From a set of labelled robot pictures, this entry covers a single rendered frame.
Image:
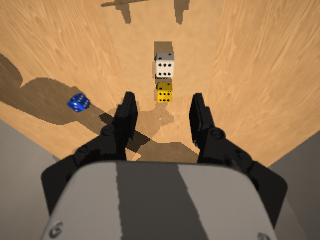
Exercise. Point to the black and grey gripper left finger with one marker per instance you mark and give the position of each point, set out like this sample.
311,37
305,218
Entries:
110,144

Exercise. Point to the yellow die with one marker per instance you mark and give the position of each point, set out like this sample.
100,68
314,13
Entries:
164,92

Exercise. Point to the blue die with white pips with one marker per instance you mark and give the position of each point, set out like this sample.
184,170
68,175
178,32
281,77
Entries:
78,102

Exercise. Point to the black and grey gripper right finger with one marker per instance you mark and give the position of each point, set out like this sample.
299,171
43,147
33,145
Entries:
214,148

